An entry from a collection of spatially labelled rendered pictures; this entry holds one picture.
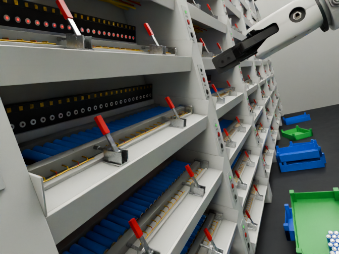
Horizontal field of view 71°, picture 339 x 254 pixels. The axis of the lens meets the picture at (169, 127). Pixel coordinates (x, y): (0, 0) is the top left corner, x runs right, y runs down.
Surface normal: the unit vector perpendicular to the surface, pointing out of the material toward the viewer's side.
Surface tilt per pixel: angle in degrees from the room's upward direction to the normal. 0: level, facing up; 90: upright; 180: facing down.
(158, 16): 90
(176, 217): 20
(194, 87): 90
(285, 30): 90
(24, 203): 90
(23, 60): 110
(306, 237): 28
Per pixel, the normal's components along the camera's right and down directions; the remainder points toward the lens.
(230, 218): -0.44, 0.23
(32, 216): 0.85, -0.19
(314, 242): -0.45, -0.73
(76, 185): 0.04, -0.96
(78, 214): 0.90, 0.15
